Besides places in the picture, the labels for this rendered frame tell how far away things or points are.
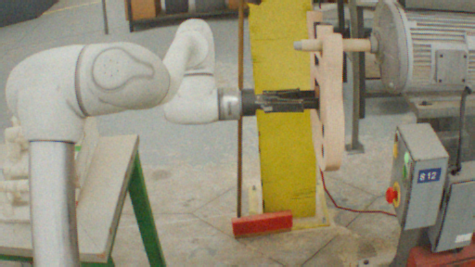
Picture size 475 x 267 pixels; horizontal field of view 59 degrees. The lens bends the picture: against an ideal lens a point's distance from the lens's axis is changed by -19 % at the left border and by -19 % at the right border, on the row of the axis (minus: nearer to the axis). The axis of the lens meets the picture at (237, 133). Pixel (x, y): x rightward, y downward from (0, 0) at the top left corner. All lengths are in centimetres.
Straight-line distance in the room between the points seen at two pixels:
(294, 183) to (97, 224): 143
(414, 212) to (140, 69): 67
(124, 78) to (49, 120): 17
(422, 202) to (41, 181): 80
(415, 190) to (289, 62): 125
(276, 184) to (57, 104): 177
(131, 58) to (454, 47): 79
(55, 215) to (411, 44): 87
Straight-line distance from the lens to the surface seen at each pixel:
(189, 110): 135
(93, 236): 120
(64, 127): 85
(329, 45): 119
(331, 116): 124
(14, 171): 135
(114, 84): 77
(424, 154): 106
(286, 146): 237
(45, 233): 86
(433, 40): 122
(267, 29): 214
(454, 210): 139
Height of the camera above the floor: 166
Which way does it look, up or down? 29 degrees down
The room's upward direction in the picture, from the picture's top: 5 degrees counter-clockwise
